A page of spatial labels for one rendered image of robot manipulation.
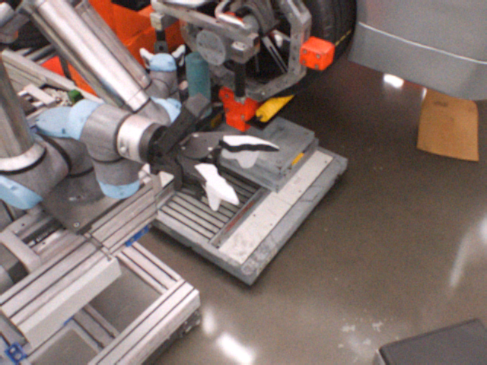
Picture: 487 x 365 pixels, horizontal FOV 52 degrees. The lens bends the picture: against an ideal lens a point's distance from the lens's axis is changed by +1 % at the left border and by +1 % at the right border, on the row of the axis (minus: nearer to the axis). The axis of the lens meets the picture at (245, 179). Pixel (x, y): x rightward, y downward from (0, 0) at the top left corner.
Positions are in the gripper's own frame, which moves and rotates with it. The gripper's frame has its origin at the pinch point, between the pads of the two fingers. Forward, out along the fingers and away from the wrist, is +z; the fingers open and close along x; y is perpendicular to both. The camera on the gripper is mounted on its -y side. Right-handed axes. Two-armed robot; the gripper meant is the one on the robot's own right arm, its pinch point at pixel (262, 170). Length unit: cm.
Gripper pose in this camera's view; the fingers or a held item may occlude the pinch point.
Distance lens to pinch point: 76.2
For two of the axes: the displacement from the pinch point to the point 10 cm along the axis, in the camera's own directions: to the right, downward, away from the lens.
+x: -4.3, 5.5, -7.1
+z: 9.0, 3.2, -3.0
